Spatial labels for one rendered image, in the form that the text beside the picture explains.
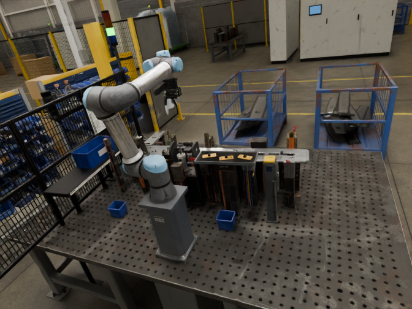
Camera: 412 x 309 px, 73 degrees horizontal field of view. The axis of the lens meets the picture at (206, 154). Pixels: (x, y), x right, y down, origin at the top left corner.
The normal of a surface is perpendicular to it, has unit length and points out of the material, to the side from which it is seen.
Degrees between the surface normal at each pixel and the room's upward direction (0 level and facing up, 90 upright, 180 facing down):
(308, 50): 90
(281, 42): 90
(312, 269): 0
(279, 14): 90
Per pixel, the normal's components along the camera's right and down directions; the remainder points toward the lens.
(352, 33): -0.36, 0.49
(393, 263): -0.14, -0.87
